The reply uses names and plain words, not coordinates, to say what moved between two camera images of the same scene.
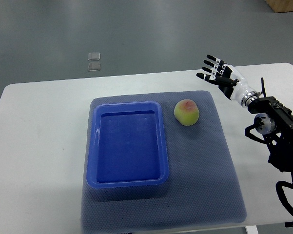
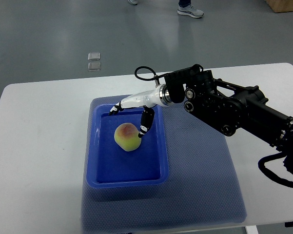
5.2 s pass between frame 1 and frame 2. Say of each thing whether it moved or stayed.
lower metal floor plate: stayed
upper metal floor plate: stayed
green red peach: moved
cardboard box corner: stayed
